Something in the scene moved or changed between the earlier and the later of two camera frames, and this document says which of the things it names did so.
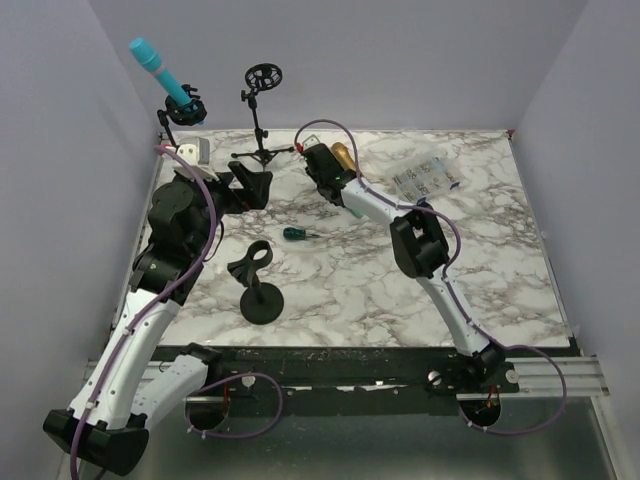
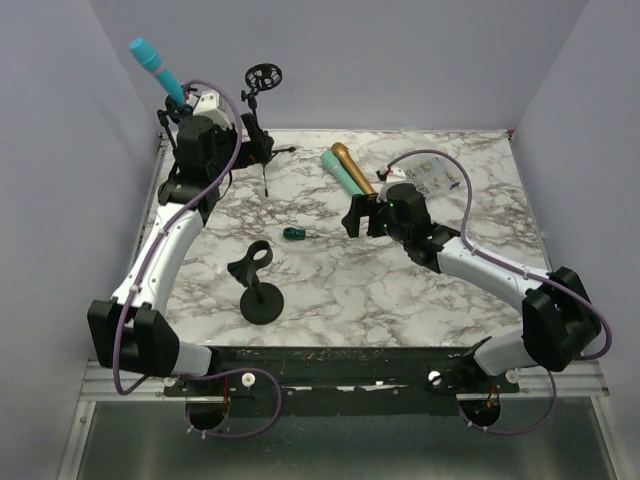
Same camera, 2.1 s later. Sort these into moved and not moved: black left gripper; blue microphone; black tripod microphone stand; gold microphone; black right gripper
Moved: black left gripper; black right gripper
Not moved: blue microphone; black tripod microphone stand; gold microphone
